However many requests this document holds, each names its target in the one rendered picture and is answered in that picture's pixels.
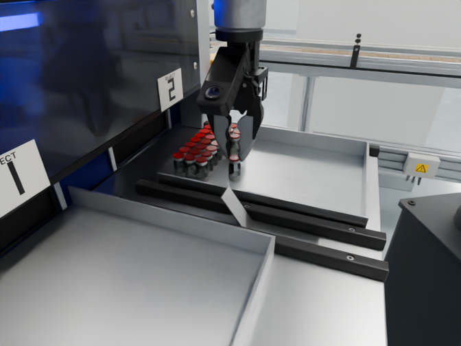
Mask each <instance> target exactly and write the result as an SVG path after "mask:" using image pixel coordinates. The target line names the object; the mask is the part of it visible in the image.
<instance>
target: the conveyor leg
mask: <svg viewBox="0 0 461 346"><path fill-rule="evenodd" d="M299 76H303V77H305V79H304V85H303V95H302V102H301V108H300V118H299V124H298V131H301V132H308V130H309V121H310V116H311V106H312V101H313V96H314V87H315V81H316V78H320V76H310V75H302V74H299Z"/></svg>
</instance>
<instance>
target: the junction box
mask: <svg viewBox="0 0 461 346"><path fill-rule="evenodd" d="M439 165H440V159H439V157H435V156H430V155H425V154H416V153H411V152H409V153H408V154H407V158H406V160H405V164H404V166H403V174H404V175H409V176H417V177H421V178H429V179H434V177H435V175H436V173H437V170H438V167H439Z"/></svg>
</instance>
